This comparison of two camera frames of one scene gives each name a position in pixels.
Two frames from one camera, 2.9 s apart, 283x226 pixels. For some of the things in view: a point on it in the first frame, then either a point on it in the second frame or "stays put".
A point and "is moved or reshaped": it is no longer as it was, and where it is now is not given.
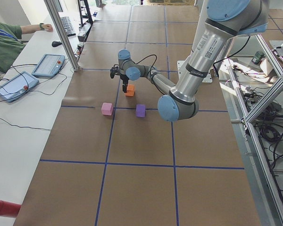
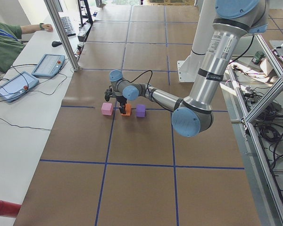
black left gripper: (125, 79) -> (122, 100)
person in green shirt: (6, 42) stays put
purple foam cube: (140, 110) stays put
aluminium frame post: (55, 14) stays put
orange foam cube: (130, 90) is moved or reshaped
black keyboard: (69, 28) stays put
